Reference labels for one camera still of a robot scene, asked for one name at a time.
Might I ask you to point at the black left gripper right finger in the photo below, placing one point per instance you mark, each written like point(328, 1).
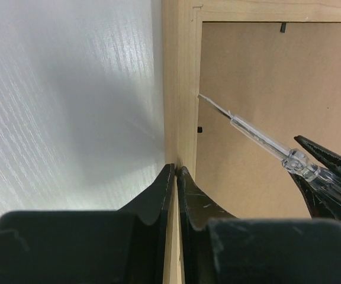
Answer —
point(219, 248)

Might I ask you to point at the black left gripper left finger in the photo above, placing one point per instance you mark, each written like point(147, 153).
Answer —
point(123, 246)

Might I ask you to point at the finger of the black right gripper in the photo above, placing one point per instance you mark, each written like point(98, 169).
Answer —
point(329, 159)
point(318, 205)

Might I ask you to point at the clear handled screwdriver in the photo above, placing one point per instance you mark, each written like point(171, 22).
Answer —
point(294, 161)

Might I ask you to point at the wooden picture frame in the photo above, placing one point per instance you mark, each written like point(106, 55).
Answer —
point(285, 83)

